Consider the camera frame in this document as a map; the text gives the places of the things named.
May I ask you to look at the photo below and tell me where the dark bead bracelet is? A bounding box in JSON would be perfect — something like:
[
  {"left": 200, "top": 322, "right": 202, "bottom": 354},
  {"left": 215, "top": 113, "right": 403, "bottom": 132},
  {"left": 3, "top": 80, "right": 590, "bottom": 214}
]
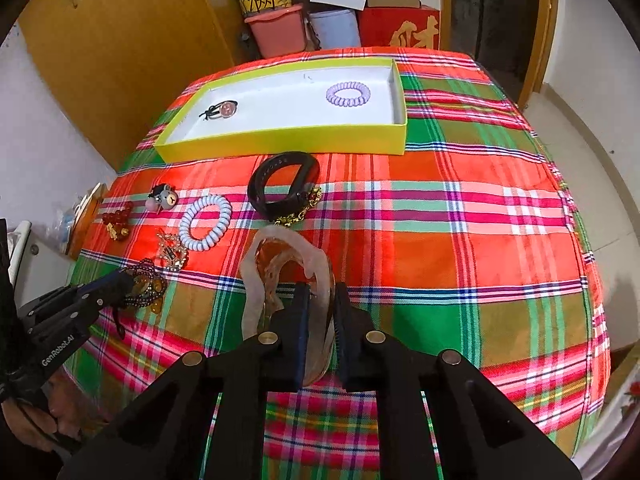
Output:
[{"left": 114, "top": 258, "right": 168, "bottom": 336}]

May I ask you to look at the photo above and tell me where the wooden wardrobe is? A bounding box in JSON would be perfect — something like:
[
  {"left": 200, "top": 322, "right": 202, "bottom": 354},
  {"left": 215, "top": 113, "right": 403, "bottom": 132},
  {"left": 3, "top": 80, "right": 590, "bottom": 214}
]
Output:
[{"left": 17, "top": 0, "right": 261, "bottom": 171}]

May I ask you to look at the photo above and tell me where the purple spiral hair tie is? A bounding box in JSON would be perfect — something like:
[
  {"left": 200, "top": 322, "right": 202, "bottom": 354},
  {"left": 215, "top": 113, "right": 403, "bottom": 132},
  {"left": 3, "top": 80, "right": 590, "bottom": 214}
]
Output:
[{"left": 326, "top": 80, "right": 372, "bottom": 107}]

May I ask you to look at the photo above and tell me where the bear charm hair tie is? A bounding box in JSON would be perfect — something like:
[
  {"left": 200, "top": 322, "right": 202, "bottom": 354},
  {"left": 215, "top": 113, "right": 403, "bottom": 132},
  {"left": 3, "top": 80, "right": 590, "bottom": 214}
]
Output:
[{"left": 148, "top": 184, "right": 180, "bottom": 215}]

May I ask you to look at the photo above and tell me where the wooden door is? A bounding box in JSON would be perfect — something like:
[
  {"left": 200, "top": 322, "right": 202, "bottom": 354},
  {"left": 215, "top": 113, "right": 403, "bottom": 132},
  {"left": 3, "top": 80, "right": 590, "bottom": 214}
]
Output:
[{"left": 517, "top": 0, "right": 561, "bottom": 108}]

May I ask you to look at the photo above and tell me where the pink plastic bin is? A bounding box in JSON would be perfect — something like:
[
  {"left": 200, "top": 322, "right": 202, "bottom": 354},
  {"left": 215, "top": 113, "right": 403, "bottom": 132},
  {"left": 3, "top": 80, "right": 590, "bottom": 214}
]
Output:
[{"left": 245, "top": 4, "right": 307, "bottom": 58}]

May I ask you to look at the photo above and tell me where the gold chain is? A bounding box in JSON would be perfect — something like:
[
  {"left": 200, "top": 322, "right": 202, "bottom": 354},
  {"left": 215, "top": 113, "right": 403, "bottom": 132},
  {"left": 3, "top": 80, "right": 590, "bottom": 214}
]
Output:
[{"left": 274, "top": 186, "right": 323, "bottom": 227}]

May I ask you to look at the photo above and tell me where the red gift box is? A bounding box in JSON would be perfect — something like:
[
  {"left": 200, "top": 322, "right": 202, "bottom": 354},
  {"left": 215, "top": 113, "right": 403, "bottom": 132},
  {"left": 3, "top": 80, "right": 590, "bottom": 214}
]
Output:
[{"left": 359, "top": 5, "right": 441, "bottom": 51}]

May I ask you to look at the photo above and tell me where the black wristband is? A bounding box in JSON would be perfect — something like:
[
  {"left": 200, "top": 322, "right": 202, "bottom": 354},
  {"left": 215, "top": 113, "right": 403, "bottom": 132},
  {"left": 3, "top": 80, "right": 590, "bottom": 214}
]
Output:
[{"left": 247, "top": 151, "right": 321, "bottom": 221}]

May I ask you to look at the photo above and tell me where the dark curtain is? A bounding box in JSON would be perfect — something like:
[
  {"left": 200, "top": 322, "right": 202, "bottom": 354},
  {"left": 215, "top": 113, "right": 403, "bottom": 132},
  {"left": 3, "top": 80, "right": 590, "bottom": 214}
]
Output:
[{"left": 450, "top": 0, "right": 541, "bottom": 71}]

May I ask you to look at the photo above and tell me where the translucent hair claw clip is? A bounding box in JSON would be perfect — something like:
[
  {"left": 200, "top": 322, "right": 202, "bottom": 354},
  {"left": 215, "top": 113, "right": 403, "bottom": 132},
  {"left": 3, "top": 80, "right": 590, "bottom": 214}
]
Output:
[{"left": 239, "top": 225, "right": 337, "bottom": 386}]

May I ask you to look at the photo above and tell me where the rhinestone brooch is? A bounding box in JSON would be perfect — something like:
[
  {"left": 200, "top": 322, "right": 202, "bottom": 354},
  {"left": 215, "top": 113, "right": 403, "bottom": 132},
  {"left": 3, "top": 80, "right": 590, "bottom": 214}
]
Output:
[{"left": 156, "top": 230, "right": 191, "bottom": 272}]

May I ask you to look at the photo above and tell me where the floral cloth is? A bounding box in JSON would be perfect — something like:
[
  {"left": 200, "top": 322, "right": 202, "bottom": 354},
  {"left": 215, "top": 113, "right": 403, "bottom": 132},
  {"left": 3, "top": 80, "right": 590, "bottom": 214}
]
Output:
[{"left": 580, "top": 360, "right": 640, "bottom": 461}]

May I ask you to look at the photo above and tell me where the orange stool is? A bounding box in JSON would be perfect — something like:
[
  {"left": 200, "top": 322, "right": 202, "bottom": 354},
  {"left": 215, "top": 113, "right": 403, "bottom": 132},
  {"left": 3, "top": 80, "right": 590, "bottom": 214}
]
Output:
[{"left": 65, "top": 185, "right": 108, "bottom": 261}]

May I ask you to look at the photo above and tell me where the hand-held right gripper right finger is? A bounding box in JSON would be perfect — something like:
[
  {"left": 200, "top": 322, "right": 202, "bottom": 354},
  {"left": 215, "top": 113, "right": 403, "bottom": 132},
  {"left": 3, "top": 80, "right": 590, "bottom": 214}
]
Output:
[{"left": 332, "top": 282, "right": 583, "bottom": 480}]

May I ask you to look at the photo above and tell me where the yellow shallow box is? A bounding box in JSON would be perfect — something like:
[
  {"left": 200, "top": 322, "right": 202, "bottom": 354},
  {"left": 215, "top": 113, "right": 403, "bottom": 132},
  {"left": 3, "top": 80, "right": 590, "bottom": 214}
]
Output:
[{"left": 152, "top": 57, "right": 408, "bottom": 163}]

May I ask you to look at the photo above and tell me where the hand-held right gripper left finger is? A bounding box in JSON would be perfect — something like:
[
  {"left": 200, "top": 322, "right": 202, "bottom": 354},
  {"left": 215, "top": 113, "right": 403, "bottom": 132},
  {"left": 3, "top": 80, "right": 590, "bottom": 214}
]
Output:
[{"left": 56, "top": 282, "right": 314, "bottom": 480}]

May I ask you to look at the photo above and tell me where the black hair tie pink charm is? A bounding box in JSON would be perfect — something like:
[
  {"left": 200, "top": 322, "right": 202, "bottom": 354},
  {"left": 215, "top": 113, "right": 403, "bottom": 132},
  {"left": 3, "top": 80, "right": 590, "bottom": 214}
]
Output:
[{"left": 199, "top": 100, "right": 238, "bottom": 123}]

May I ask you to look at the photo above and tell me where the red bead bracelet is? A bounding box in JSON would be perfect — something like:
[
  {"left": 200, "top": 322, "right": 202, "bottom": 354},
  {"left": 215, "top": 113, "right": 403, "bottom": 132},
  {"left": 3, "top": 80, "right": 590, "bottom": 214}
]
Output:
[{"left": 97, "top": 201, "right": 135, "bottom": 243}]

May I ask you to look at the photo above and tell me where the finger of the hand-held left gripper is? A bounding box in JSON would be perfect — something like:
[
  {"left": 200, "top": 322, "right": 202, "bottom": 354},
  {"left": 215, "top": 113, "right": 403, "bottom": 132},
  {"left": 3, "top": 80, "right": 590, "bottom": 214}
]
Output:
[
  {"left": 26, "top": 286, "right": 136, "bottom": 350},
  {"left": 19, "top": 269, "right": 137, "bottom": 317}
]

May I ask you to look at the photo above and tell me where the lavender plastic bucket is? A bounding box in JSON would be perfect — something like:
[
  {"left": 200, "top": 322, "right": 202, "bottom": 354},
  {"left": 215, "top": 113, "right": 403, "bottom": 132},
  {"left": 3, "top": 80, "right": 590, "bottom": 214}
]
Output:
[{"left": 307, "top": 9, "right": 362, "bottom": 51}]

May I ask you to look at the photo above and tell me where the person's left hand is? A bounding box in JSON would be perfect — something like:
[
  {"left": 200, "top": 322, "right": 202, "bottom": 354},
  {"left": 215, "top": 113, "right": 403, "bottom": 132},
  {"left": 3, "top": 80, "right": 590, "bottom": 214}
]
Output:
[{"left": 0, "top": 385, "right": 81, "bottom": 456}]

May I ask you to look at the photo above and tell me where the yellow box black print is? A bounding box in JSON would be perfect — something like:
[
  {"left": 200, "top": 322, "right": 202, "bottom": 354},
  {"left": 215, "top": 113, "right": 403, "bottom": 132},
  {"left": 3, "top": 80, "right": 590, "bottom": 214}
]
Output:
[{"left": 239, "top": 0, "right": 292, "bottom": 15}]

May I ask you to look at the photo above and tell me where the light blue spiral hair tie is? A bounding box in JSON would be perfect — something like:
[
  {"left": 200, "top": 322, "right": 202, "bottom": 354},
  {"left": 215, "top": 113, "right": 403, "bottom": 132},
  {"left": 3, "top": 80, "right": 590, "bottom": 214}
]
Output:
[{"left": 180, "top": 194, "right": 233, "bottom": 252}]

